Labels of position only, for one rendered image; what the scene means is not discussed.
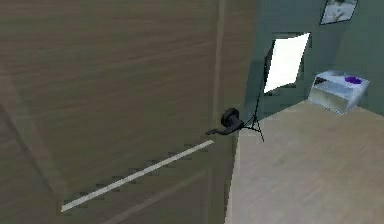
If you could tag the brown wooden room door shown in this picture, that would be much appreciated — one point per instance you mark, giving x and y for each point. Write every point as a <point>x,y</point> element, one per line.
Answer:
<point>110,83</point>

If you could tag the white softbox floor lamp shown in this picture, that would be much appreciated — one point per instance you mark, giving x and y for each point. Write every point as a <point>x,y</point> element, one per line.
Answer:
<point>286,61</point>

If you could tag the small black object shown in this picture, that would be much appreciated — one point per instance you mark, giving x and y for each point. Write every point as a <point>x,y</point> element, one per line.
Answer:
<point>320,80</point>

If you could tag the white low side table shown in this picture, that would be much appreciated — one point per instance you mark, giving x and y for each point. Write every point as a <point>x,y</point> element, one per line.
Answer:
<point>336,92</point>

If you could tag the purple small object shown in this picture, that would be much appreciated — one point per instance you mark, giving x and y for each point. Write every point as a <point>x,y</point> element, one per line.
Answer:
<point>353,80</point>

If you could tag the framed wall picture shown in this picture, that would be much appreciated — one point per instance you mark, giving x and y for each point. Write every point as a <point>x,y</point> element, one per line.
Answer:
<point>338,10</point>

